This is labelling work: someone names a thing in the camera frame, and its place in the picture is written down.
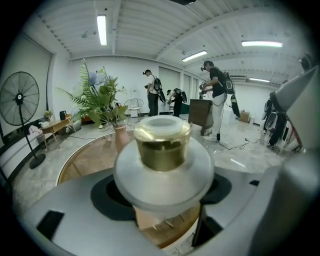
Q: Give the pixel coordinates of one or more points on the black kettle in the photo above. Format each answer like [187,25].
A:
[63,115]

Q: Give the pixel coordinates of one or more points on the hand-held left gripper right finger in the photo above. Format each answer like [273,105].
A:
[237,220]

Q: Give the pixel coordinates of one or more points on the orange sofa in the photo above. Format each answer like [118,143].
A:
[87,119]

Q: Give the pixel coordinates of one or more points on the small potted plant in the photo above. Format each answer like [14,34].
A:
[47,120]

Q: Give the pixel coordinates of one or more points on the frosted glass bottle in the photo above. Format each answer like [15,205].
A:
[162,155]

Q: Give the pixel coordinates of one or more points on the pink ceramic vase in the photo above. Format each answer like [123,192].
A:
[121,137]

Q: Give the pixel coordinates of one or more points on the artificial flower bouquet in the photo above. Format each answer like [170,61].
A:
[100,100]

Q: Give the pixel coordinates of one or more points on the low wooden side table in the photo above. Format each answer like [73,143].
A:
[56,125]

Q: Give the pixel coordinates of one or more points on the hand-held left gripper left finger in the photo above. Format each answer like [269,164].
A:
[82,225]

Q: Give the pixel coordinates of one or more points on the black standing fan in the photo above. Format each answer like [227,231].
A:
[19,96]

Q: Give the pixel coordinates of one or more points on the ceiling tube light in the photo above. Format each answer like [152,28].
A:
[259,80]
[262,44]
[101,30]
[195,55]

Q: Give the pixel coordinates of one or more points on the dark wooden cabinet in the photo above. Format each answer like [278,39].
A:
[200,115]

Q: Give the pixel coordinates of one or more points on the cardboard box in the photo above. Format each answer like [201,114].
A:
[245,116]

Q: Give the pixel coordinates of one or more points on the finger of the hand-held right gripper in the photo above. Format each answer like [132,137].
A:
[303,110]

